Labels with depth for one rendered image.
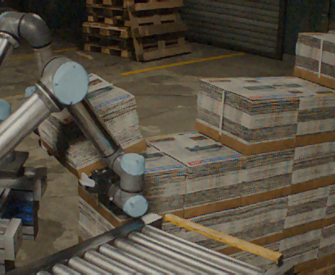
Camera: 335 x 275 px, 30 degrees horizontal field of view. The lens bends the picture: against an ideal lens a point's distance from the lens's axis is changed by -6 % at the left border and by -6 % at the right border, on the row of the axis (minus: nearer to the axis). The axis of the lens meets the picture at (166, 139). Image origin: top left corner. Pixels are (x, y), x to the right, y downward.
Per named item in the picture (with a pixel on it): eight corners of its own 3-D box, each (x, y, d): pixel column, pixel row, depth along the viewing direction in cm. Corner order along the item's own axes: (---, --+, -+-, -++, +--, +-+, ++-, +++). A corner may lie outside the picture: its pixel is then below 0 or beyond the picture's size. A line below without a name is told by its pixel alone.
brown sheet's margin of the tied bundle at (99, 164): (63, 166, 243) (61, 156, 242) (128, 137, 255) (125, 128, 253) (79, 180, 230) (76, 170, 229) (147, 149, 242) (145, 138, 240)
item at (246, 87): (198, 80, 287) (198, 78, 286) (247, 78, 302) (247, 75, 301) (251, 101, 257) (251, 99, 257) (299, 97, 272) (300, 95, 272)
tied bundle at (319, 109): (244, 123, 309) (248, 77, 302) (287, 119, 324) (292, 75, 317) (294, 148, 278) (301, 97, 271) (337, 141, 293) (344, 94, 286)
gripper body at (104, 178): (107, 161, 226) (123, 173, 216) (113, 182, 230) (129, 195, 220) (88, 170, 223) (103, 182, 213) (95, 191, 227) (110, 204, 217)
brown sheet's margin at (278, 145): (193, 128, 293) (194, 119, 291) (243, 123, 308) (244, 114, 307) (246, 155, 263) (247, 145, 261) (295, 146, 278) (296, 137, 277)
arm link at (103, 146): (26, 65, 198) (104, 173, 223) (34, 72, 188) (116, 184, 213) (54, 42, 200) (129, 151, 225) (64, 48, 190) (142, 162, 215)
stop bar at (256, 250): (169, 218, 209) (169, 212, 209) (283, 259, 184) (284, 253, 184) (163, 220, 207) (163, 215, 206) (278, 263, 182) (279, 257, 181)
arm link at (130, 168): (113, 150, 209) (111, 182, 212) (127, 161, 200) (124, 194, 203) (135, 148, 213) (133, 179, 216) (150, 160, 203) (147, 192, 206)
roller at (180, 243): (147, 235, 207) (147, 221, 205) (270, 283, 180) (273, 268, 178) (137, 240, 203) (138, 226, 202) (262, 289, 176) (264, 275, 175)
